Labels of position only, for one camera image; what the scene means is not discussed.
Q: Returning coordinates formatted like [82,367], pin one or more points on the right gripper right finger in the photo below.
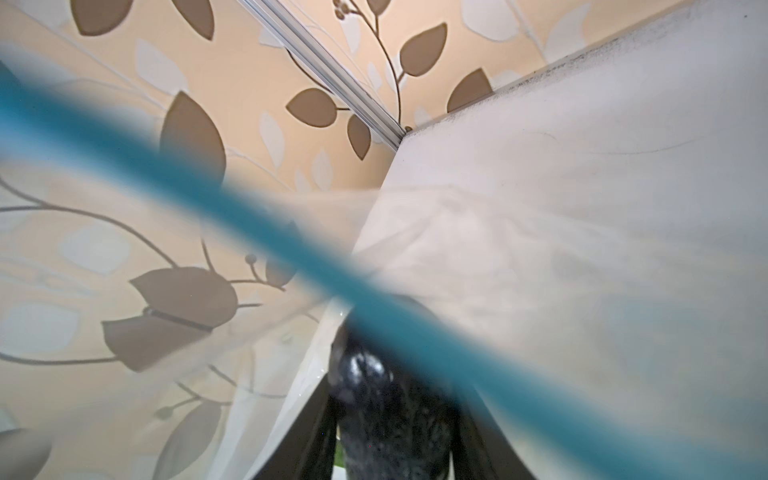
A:
[479,448]

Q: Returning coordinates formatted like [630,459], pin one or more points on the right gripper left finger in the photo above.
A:
[307,451]

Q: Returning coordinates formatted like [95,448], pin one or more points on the clear zip top bag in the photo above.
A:
[160,319]

